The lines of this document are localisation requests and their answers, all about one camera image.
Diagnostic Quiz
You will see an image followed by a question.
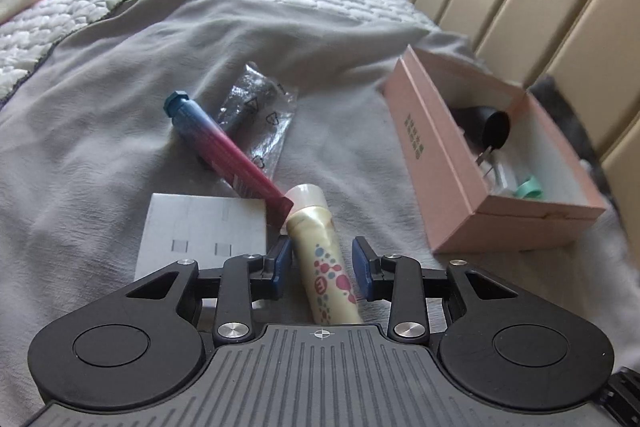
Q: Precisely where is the clear plastic bag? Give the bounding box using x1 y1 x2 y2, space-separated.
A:
217 63 299 198

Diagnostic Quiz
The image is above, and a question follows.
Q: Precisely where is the grey blanket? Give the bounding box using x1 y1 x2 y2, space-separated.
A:
0 0 640 373

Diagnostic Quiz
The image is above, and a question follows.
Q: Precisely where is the dark grey cylinder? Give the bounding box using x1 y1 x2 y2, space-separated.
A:
220 71 273 134

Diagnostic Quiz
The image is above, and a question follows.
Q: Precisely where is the pink cardboard box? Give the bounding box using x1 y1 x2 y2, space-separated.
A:
382 44 610 254

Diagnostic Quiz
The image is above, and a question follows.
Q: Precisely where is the green plastic item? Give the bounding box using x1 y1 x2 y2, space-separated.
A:
510 176 544 200

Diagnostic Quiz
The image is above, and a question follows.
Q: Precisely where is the small white box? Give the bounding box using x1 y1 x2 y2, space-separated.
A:
135 193 268 283

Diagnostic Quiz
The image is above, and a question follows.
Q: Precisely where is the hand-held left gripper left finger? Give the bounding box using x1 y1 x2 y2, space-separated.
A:
125 237 293 344

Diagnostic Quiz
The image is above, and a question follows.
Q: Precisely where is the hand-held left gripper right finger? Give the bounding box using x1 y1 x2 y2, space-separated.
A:
351 236 521 344

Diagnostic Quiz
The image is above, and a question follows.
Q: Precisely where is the red and blue tube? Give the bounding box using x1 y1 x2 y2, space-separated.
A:
164 91 296 225

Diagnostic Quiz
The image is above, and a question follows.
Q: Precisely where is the black round-headed item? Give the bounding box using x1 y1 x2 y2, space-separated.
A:
450 104 512 168

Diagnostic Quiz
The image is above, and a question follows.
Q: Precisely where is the cream dotted bottle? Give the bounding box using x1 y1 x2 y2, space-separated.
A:
284 183 363 325

